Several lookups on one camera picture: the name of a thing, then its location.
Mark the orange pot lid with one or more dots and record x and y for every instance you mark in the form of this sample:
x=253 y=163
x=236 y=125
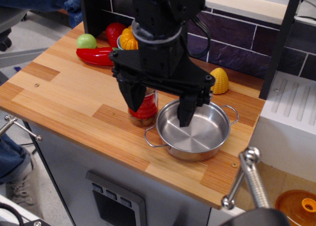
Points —
x=299 y=206

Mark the red toy chili pepper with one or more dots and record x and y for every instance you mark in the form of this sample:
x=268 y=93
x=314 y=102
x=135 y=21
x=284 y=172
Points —
x=96 y=56

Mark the yellow toy corn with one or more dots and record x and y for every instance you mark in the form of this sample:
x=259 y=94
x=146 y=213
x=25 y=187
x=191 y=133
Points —
x=221 y=85

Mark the almond jar with red label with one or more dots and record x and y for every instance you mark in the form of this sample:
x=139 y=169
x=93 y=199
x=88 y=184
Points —
x=147 y=113

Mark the grey sneaker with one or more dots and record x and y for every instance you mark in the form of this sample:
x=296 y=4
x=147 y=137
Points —
x=23 y=191

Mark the white toy sink drainboard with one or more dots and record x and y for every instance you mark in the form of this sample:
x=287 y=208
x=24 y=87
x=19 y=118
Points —
x=292 y=101

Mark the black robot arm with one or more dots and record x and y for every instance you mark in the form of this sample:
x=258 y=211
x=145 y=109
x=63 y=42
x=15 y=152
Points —
x=160 y=19

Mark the blue jeans leg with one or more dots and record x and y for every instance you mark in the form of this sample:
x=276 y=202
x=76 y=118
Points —
x=72 y=7

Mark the metal clamp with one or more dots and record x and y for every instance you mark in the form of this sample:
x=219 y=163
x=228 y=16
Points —
x=263 y=214
x=10 y=121

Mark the orange toy pumpkin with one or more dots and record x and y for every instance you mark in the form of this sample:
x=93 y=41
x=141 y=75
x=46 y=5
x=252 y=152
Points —
x=127 y=40

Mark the light blue bowl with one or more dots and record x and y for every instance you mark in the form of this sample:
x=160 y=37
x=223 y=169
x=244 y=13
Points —
x=118 y=43

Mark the toy oven control panel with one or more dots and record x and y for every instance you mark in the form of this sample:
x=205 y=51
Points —
x=117 y=206

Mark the metal clamp right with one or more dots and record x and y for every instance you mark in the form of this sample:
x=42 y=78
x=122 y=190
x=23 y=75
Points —
x=263 y=214

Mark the stainless steel pot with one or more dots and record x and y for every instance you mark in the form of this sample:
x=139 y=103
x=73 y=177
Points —
x=208 y=130

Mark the red toy strawberry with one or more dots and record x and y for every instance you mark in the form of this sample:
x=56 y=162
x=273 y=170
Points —
x=113 y=31

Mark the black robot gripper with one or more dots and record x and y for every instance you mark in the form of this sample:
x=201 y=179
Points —
x=163 y=65

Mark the green toy apple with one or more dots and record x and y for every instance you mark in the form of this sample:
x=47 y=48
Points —
x=86 y=41

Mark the black shelf post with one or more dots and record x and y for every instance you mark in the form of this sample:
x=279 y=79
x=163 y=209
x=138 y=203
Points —
x=283 y=34

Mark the metal clamp left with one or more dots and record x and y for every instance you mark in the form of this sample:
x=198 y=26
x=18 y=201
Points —
x=10 y=121

